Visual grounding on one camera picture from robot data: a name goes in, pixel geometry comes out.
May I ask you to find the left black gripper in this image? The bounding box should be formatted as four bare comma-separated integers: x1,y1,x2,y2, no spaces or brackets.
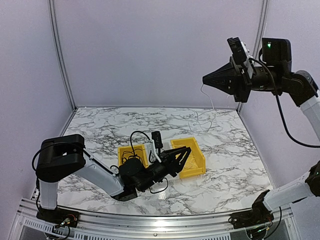
138,146,192,193

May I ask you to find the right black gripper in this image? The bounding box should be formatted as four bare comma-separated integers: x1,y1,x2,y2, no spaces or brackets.
203,55,285,103

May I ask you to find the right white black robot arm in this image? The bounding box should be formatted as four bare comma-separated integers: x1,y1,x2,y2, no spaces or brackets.
202,37,320,224

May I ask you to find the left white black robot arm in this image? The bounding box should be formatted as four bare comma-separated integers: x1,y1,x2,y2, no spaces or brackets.
32,134,192,223

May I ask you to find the right yellow plastic bin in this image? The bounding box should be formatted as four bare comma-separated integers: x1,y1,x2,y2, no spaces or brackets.
170,137,206,179

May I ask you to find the yellow plastic bin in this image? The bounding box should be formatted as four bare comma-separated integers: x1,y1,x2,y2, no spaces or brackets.
170,137,206,179
117,144,149,168

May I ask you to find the white translucent plastic bin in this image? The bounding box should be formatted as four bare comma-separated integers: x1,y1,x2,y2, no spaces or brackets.
145,140,161,164

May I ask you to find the left yellow plastic bin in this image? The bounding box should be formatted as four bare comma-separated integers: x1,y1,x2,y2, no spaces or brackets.
117,144,149,168

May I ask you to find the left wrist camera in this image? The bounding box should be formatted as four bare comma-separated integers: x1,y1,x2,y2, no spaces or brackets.
147,131,163,159

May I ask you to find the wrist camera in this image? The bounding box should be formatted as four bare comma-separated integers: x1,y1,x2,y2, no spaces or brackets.
147,131,163,159
227,37,250,68

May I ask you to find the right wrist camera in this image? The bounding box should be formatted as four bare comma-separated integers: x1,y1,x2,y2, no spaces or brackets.
227,37,250,68

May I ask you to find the right arm black hose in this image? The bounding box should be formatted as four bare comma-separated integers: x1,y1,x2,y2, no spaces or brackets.
249,58,320,148

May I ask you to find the arm black hose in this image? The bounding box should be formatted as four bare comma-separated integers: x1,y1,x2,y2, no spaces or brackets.
31,130,170,195
249,58,320,148

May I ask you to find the right aluminium corner post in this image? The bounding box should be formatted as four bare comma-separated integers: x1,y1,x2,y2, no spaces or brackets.
236,0,270,112

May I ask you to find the aluminium corner post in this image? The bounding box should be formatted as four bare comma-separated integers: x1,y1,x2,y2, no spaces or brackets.
47,0,77,112
236,0,270,112

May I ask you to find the aluminium front rail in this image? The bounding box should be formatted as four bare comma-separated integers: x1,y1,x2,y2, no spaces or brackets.
8,201,300,240

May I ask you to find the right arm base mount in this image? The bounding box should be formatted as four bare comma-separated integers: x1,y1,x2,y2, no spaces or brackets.
228,190,274,229

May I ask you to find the left arm black hose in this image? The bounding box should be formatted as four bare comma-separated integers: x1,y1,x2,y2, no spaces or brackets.
31,130,170,195

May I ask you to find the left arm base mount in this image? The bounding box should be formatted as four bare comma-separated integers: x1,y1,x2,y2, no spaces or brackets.
35,198,80,228

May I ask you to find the left aluminium corner post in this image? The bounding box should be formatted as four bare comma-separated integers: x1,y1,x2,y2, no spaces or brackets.
47,0,77,112

